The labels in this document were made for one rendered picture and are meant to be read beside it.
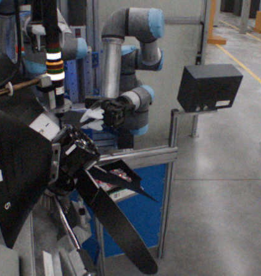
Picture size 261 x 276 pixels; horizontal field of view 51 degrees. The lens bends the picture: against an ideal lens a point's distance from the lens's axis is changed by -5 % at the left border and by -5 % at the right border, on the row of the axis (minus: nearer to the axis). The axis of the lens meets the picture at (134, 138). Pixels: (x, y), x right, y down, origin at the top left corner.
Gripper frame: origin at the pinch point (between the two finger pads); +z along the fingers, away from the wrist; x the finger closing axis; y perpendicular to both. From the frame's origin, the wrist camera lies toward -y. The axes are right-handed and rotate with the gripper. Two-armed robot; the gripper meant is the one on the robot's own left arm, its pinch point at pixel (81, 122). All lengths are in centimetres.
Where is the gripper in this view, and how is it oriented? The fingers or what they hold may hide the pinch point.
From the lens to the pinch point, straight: 92.4
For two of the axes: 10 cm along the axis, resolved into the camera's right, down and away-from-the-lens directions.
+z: -5.8, 4.0, -7.1
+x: -1.0, 8.3, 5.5
